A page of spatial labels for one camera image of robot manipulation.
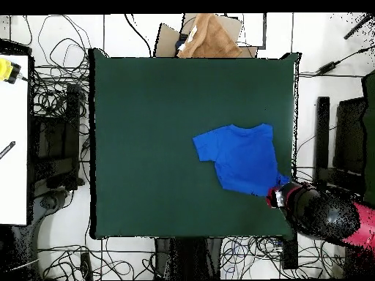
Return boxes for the yellow and black tool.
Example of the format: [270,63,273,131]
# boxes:
[0,57,22,85]

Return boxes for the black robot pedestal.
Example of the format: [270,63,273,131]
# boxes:
[154,236,223,280]

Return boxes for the blue shirt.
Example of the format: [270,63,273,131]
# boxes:
[192,122,291,198]

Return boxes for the black cable tangle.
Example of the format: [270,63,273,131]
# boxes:
[294,166,323,188]
[219,235,346,279]
[24,14,92,121]
[37,239,156,280]

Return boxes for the cardboard box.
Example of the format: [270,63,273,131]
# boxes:
[154,12,259,59]

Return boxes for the black rod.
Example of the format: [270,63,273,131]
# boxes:
[343,12,375,40]

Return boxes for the black metal frame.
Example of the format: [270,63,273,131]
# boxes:
[29,83,86,191]

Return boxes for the black chair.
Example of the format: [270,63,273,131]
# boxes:
[314,96,367,191]

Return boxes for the black marker pen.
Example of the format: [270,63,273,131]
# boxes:
[0,140,16,160]

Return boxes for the brown towel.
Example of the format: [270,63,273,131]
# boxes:
[176,12,243,59]

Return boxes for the black power adapter with cable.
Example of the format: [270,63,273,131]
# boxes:
[298,43,375,78]

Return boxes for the dark green table cloth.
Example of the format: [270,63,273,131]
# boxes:
[88,48,301,240]

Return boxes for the white table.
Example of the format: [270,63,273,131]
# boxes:
[0,53,30,226]

